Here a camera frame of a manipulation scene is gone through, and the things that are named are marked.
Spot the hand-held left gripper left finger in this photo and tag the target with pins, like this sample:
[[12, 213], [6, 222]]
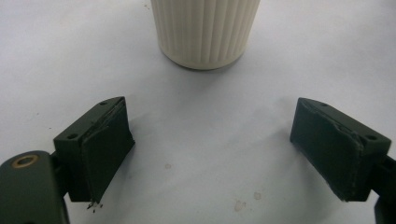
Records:
[[99, 155]]

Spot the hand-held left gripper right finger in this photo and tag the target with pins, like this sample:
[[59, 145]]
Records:
[[336, 152]]

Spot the cream ribbed cup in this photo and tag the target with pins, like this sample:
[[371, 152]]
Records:
[[204, 31]]

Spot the light blue table mat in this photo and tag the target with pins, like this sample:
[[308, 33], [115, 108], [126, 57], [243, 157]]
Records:
[[205, 130]]

